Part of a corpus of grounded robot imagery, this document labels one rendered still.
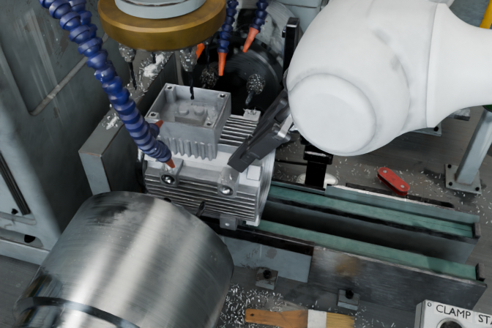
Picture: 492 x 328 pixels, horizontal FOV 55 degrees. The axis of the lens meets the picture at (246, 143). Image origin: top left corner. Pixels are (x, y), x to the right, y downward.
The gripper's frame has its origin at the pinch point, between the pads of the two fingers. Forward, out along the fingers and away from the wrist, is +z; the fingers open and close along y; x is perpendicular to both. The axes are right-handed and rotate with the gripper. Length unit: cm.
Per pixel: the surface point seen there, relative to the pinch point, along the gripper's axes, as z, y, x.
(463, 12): 55, -288, 127
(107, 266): 0.3, 26.7, -10.5
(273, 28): -1.1, -34.1, -4.6
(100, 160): 8.4, 9.0, -18.5
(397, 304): 10.6, 1.9, 41.0
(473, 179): 3, -36, 56
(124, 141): 9.9, 2.4, -17.3
